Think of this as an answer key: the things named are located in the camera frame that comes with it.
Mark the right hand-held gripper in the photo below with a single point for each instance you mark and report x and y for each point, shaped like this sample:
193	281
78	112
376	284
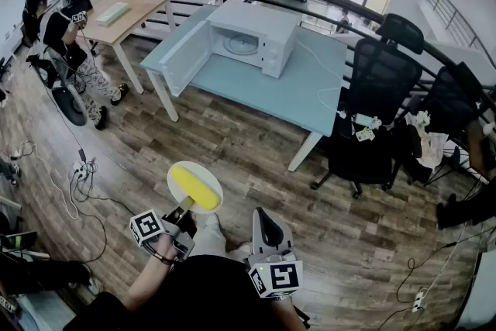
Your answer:
279	275

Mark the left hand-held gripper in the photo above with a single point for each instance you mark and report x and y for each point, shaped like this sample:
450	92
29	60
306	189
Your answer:
145	226

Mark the yellow corn cob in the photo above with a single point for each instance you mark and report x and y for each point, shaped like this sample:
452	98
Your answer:
195	188

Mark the round white plate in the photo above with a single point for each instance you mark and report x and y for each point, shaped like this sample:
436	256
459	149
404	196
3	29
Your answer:
207	174

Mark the white microwave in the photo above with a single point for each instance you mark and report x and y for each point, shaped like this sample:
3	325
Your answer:
248	17

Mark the person's right forearm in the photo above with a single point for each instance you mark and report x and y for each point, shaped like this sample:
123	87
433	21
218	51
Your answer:
286	312

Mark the person's left forearm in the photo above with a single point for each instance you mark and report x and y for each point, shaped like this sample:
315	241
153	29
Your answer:
145	287

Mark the person's left hand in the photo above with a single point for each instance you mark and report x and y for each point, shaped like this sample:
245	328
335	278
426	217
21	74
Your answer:
166	246

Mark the person's white trousers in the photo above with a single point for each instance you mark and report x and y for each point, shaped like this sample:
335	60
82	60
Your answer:
209	240

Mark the person's black shirt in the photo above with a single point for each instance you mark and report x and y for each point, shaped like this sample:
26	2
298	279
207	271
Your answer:
209	294

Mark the white power strip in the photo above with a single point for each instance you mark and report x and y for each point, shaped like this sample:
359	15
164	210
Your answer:
418	302
78	170

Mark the white printed tag card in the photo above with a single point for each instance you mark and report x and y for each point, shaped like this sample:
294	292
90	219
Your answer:
365	135

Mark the light blue table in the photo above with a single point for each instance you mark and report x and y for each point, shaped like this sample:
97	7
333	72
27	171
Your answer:
279	85

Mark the teal packet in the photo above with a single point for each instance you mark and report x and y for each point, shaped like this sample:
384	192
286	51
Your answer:
364	119

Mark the black swivel stool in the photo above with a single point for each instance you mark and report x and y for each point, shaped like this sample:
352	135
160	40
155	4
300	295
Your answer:
71	108

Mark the white crumpled bag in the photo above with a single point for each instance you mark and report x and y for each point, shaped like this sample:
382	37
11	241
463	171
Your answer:
432	147

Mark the black mesh office chair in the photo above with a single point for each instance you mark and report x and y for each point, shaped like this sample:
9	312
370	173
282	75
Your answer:
453	97
381	81

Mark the wooden table white legs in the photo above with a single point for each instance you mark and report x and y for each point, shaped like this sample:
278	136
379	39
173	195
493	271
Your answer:
139	9

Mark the pale green flat box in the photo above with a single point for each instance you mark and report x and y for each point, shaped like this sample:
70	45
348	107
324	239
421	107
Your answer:
112	13

